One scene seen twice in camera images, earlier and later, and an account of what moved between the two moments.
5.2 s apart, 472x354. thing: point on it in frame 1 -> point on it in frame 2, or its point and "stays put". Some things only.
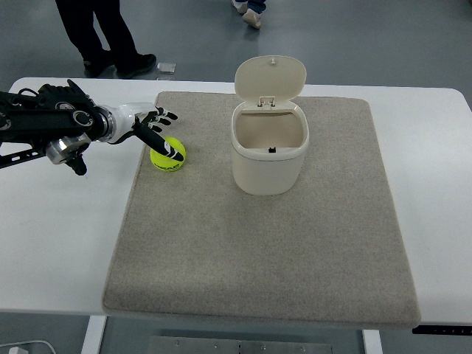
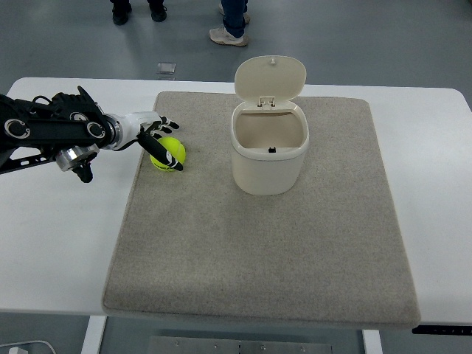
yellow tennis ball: x=165 y=162 stays put
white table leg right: x=372 y=341 stays put
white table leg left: x=94 y=334 stays put
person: x=251 y=10 -> x=232 y=30
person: x=122 y=59 -> x=122 y=9
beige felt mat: x=189 y=243 stays put
